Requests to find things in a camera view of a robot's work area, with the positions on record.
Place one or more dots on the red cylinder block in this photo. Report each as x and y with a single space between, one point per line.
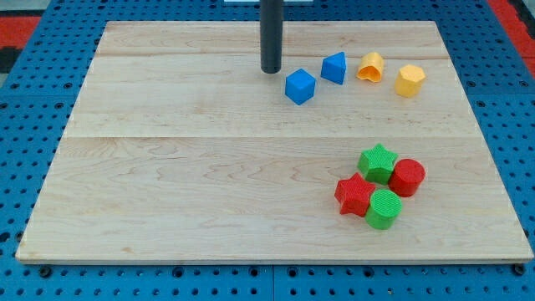
406 177

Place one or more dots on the blue triangle block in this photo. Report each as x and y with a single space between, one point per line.
334 68

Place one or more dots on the green cylinder block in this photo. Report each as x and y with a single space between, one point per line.
384 207

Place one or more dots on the light wooden board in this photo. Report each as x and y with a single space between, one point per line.
179 150

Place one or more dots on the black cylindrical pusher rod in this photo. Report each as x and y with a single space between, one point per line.
271 35

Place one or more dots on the green star block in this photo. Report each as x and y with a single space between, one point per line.
377 164

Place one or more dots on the blue cube block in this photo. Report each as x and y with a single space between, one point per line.
300 86

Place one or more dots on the red star block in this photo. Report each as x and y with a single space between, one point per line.
353 195

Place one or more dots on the yellow hexagon block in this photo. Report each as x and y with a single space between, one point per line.
409 80

